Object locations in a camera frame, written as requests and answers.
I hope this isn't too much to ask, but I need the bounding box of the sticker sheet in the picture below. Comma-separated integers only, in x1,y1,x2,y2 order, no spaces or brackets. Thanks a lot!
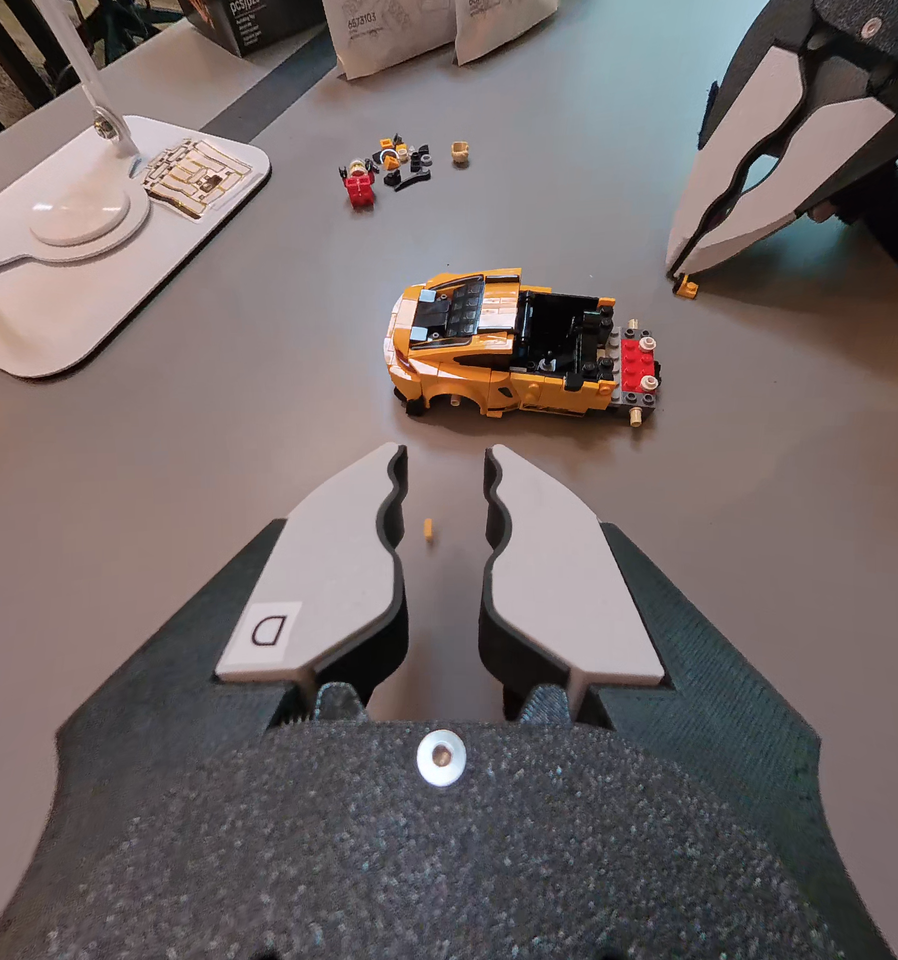
141,138,253,221

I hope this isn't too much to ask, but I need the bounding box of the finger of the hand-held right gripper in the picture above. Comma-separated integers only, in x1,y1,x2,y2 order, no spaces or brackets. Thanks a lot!
676,94,897,277
665,46,807,276

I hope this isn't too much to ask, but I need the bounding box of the yellow lego car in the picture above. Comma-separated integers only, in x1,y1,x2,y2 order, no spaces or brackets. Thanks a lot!
380,266,663,429

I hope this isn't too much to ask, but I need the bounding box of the pile of small lego pieces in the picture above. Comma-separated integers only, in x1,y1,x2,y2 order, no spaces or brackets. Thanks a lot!
370,133,436,192

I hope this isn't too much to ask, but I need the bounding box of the white book stand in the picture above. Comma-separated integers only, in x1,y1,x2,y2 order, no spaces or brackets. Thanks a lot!
0,0,272,380

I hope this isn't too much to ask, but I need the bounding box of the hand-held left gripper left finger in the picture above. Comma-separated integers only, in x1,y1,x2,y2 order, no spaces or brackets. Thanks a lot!
215,441,410,721

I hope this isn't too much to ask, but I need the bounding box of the black lego set box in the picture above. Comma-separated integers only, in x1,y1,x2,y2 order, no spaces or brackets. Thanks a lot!
177,0,326,57

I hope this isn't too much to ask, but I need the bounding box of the red lego minifigure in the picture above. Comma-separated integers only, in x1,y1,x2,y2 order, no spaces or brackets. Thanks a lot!
338,156,378,211

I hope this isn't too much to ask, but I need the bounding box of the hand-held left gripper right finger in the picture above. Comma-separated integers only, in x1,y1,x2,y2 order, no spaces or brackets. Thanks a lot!
479,444,667,725

